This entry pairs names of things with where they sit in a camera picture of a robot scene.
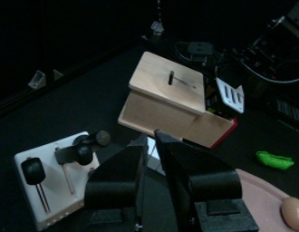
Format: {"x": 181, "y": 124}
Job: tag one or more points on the green toy vegetable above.
{"x": 274, "y": 160}

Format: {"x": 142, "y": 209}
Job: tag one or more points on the black power adapter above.
{"x": 198, "y": 49}

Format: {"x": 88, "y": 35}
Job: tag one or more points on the white knife block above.
{"x": 64, "y": 193}

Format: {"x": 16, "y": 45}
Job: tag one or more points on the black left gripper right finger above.
{"x": 202, "y": 187}

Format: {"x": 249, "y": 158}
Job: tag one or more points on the metal corner bracket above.
{"x": 36, "y": 79}
{"x": 57, "y": 74}

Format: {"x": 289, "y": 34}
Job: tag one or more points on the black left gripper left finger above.
{"x": 114, "y": 187}

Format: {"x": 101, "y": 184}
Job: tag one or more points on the white slotted block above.
{"x": 230, "y": 95}

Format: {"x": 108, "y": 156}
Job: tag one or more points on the beige round toy food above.
{"x": 293, "y": 213}

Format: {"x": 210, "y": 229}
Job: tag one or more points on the small white clamp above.
{"x": 157, "y": 27}

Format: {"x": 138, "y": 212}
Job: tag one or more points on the wooden box with red drawer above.
{"x": 166, "y": 87}

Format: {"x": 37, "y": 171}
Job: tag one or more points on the pink rectangular plate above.
{"x": 264, "y": 202}

